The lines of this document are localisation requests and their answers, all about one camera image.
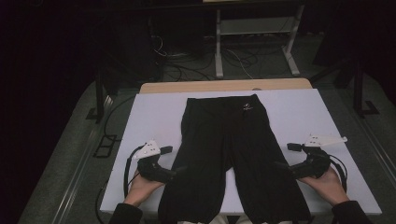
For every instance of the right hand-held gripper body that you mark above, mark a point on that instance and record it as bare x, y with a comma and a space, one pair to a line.
316, 165

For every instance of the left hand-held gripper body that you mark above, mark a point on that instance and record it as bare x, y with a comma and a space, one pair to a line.
148, 151

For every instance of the black pants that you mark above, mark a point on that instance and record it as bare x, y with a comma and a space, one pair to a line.
224, 140

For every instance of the person's right hand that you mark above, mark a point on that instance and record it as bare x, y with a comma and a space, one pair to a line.
330, 186

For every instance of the person's left hand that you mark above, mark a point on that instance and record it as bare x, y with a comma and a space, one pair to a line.
140, 189

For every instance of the white foam board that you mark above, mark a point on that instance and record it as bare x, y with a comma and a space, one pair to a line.
155, 118

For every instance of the grey round table grommet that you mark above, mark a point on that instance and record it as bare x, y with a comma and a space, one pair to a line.
257, 89

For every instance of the black metal stand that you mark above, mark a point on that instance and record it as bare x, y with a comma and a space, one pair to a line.
99, 99
358, 90

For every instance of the wooden table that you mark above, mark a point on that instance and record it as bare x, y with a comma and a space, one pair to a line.
218, 85

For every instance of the white metal shelf stand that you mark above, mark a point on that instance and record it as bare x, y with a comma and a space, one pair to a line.
255, 26

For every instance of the silver floor rail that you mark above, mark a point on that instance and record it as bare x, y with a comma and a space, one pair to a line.
370, 140
81, 165

